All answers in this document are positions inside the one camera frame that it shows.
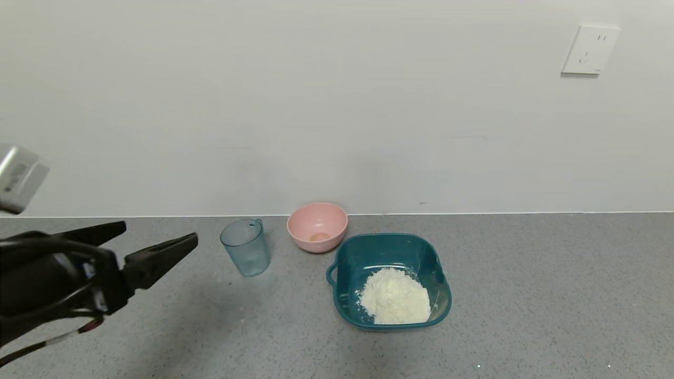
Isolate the pink bowl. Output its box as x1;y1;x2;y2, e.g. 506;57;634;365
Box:
287;203;349;254

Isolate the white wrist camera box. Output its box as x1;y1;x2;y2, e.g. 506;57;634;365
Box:
0;144;51;215

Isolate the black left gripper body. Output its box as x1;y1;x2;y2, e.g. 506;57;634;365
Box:
0;232;134;328

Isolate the teal square plastic tray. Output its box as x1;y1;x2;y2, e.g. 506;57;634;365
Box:
326;233;452;331

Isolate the white wall socket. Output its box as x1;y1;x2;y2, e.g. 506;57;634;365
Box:
561;24;621;75

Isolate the black cable with white label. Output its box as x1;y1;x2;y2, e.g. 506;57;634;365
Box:
0;315;104;367

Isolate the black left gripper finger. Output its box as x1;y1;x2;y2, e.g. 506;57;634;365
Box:
122;232;199;292
52;221;127;246

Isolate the black camera cable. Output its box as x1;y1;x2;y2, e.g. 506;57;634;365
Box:
0;237;115;266

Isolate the transparent ribbed teal cup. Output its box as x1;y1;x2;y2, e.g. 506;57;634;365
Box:
220;218;271;277

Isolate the white powder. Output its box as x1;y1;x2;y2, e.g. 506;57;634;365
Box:
356;267;432;325

